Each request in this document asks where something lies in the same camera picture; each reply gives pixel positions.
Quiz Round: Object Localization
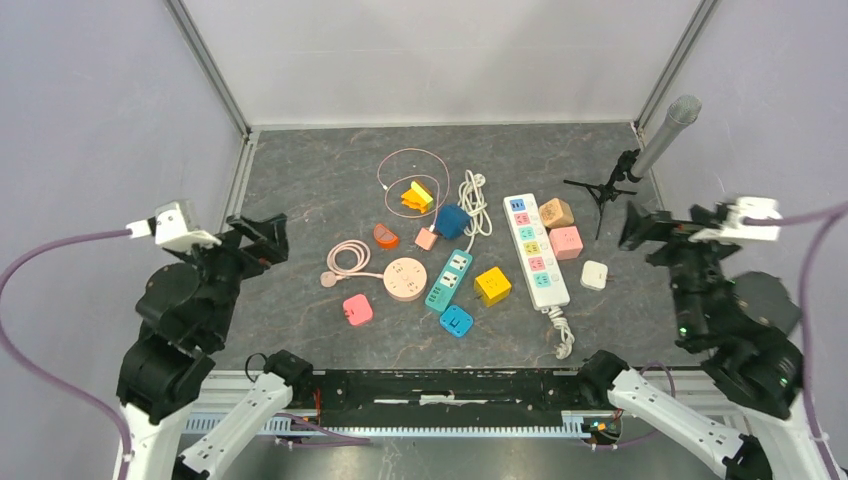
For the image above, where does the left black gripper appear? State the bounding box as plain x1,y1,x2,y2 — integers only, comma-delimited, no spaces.
172,208,292,340

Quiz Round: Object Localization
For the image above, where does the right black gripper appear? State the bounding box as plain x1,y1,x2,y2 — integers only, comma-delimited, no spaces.
615,195,741,340

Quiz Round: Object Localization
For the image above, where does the white adapter plug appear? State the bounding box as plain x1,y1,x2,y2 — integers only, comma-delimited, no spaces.
580,260,609,291

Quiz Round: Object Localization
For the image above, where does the pink cube socket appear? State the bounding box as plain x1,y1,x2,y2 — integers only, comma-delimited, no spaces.
549,225,583,261

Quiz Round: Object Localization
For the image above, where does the hot pink square plug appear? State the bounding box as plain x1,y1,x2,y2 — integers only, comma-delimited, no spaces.
342,293,374,327

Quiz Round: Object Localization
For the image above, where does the beige dragon cube socket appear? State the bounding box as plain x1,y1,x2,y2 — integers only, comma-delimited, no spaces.
539,198,575,229

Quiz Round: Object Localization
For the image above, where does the salmon usb charger block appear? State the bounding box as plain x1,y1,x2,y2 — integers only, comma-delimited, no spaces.
414,226,438,251

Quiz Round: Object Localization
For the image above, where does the blue cube socket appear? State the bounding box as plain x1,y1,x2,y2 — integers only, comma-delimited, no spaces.
435,204,471,240

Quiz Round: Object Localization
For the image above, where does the yellow cube socket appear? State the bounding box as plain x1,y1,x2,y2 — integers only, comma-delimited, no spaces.
474,266,512,308

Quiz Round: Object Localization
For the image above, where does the blue plug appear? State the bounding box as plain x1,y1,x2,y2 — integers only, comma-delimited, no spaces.
439,305,474,338

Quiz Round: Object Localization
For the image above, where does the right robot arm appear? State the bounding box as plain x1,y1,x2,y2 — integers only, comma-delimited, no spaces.
577,197,847,479

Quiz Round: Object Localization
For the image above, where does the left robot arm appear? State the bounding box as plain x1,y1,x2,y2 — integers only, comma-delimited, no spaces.
115,206,314,479

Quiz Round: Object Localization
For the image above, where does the pink round socket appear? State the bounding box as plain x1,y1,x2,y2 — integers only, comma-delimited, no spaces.
383,257,427,302

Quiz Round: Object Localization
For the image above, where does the black tripod stand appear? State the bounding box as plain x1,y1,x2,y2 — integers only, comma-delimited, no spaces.
563,149,641,239

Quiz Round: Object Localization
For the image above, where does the orange semicircle block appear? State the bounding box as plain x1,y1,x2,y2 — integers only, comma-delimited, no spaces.
373,223,400,250

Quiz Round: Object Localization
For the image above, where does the white long power strip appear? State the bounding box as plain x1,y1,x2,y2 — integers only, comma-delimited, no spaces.
502,193,571,311

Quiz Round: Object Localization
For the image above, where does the yellow orange toy block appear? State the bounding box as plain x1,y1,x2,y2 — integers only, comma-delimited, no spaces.
401,180,434,214

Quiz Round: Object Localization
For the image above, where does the teal power strip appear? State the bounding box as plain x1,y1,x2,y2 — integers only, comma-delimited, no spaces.
425,249,473,314

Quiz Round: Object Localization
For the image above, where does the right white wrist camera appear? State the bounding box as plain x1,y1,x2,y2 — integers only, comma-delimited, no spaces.
688,196,783,244

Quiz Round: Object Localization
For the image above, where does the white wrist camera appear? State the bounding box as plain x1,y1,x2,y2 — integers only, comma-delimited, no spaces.
688,196,783,244
126,199,222,253

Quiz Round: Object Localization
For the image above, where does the pink coiled cord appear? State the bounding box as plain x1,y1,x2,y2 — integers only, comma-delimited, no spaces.
319,239,386,289

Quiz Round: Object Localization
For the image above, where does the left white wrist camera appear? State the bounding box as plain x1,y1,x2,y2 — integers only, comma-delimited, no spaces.
126,199,222,253

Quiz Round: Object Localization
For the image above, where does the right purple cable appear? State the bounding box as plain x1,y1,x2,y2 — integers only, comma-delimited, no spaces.
741,201,848,480

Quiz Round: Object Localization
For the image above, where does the thin pink usb cable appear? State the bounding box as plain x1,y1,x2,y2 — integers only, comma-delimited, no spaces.
375,147,452,233

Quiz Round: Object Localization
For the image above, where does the white strip power cord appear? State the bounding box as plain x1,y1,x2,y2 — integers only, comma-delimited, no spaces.
547,306,576,361

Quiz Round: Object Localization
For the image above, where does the white coiled cord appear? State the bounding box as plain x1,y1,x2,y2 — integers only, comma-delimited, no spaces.
458,169,494,254

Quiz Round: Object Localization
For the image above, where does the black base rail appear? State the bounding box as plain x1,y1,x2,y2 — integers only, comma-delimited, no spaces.
288,368,613,428

